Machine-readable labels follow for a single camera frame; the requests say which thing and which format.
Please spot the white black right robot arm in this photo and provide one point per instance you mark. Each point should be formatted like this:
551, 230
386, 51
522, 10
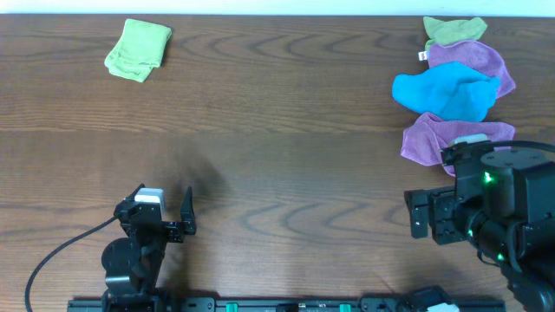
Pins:
502, 203

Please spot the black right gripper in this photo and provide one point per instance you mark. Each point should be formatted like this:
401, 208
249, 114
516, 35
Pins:
440, 217

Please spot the upper purple cloth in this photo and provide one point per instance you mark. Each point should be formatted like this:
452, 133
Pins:
475, 55

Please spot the small green cloth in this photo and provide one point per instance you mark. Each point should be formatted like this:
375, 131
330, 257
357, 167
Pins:
446, 33

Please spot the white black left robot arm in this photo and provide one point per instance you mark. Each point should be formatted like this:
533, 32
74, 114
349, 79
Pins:
132, 263

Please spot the light green cloth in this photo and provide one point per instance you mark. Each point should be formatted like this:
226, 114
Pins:
139, 50

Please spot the blue cloth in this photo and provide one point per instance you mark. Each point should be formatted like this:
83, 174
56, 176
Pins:
451, 91

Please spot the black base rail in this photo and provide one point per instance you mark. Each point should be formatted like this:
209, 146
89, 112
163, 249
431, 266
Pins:
424, 300

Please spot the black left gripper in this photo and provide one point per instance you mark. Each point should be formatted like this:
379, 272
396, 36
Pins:
160, 225

